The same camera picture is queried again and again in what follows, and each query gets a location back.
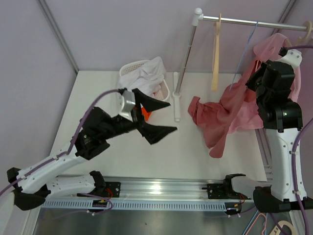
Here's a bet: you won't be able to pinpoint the white t shirt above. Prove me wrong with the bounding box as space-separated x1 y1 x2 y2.
118 56 165 96

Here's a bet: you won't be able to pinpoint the grey rack upright pole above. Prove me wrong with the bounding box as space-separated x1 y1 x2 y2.
173 8 203 98

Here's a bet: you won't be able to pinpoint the blue wire hanger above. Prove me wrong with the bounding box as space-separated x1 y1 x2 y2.
229 21 259 91

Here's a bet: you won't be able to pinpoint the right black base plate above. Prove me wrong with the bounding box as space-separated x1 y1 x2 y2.
201 183 252 200

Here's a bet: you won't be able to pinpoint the white slotted cable duct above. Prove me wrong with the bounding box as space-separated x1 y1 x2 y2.
42 199 227 212

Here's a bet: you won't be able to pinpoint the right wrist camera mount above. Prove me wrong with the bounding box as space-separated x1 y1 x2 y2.
277 47 302 70

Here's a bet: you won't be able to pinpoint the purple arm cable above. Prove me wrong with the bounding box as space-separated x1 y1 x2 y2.
227 45 313 235
0 88 125 218

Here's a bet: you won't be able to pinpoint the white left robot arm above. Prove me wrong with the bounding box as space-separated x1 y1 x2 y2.
7 88 177 211

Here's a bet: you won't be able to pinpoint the aluminium mounting rail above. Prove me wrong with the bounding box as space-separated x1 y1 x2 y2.
31 175 299 204

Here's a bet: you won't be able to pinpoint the beige spare hanger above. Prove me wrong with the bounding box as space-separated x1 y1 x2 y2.
269 220 297 235

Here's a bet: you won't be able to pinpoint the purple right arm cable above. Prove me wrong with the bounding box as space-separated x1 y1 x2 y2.
227 45 313 235

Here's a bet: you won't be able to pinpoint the silver clothes rail bar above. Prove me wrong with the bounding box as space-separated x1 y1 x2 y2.
200 16 313 32

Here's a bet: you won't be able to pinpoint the white rack foot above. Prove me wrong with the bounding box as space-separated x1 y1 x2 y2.
172 72 181 122

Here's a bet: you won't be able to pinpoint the white plastic basket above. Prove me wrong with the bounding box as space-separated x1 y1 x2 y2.
119 59 171 103

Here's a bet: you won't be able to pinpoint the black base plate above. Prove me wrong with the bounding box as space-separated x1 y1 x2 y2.
89 182 121 198
201 183 252 200

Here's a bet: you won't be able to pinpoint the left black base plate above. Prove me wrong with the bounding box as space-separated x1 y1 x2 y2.
89 182 121 198

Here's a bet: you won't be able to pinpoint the light pink t shirt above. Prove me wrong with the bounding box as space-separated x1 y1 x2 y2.
228 33 303 133

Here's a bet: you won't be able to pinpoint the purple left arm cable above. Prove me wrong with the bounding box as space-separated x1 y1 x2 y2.
0 88 125 218

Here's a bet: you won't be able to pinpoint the orange t shirt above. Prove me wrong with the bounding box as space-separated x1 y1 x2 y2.
141 107 152 121

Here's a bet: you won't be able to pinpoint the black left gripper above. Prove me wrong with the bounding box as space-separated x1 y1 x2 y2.
101 88 177 143

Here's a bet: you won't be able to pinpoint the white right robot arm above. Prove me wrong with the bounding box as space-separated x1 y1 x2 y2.
223 60 313 213

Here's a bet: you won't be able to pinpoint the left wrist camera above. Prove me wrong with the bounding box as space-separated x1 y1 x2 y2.
118 88 135 121

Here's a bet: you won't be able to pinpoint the pink and blue spare hangers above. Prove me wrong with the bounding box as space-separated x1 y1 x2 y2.
242 211 268 235

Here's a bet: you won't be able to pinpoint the coral red t shirt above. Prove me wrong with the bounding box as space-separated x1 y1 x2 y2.
188 60 263 158

